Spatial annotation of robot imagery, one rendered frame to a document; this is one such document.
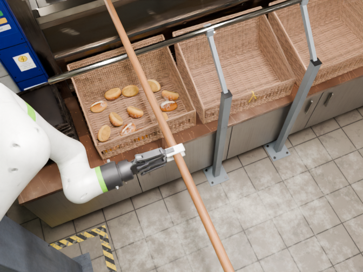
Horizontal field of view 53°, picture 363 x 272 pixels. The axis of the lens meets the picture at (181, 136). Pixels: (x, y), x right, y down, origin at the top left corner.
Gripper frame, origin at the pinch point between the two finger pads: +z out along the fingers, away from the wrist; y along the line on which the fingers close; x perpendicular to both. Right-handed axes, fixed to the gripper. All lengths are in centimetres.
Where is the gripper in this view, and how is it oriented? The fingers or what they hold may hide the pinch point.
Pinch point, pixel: (174, 152)
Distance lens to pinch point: 129.9
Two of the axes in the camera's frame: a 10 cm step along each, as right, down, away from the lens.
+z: 9.3, -3.4, 1.6
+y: 0.2, 4.9, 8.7
